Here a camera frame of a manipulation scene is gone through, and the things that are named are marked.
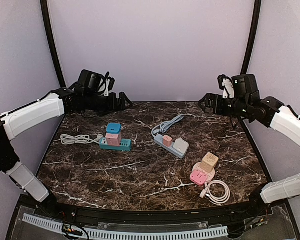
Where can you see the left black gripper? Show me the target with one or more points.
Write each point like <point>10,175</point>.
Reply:
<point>113,106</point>

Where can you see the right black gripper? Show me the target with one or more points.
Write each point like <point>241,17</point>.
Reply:
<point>209,96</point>

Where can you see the white charger plug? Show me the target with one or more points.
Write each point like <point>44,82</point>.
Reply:
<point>181,145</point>

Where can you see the pink charger plug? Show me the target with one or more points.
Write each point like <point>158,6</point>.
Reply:
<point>167,141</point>

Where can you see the grey-blue power strip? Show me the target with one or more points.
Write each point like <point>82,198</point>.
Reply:
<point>158,139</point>

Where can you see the beige cube socket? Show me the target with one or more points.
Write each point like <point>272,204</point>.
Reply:
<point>209,162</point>

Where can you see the pink round power strip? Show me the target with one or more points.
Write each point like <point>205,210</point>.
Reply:
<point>210,175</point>

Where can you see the pink square adapter plug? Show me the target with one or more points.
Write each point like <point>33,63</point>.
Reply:
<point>198,177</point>

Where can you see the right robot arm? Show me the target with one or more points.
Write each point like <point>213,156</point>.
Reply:
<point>271,113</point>

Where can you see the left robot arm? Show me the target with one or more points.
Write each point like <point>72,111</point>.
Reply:
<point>53,105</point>

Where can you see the blue cube plug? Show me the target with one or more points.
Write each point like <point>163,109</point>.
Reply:
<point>113,128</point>

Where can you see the pink cube adapter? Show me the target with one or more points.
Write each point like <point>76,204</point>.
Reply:
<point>113,139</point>

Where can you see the teal power strip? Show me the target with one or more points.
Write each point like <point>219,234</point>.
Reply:
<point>125,145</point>

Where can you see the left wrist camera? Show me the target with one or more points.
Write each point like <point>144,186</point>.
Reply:
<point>90,83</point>

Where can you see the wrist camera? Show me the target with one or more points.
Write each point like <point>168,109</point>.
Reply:
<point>90,83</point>
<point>239,86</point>

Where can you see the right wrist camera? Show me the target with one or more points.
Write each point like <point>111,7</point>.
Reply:
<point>239,86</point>

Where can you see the right black frame post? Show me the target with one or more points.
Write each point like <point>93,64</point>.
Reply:
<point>252,36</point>

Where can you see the black frame post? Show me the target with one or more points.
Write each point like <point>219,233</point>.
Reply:
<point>252,36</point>
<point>51,42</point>

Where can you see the left black frame post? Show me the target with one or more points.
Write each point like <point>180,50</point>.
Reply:
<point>51,42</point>

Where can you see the white slotted cable duct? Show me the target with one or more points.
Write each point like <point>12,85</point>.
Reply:
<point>98,234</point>

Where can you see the black front rail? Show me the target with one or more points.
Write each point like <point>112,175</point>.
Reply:
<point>235,214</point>

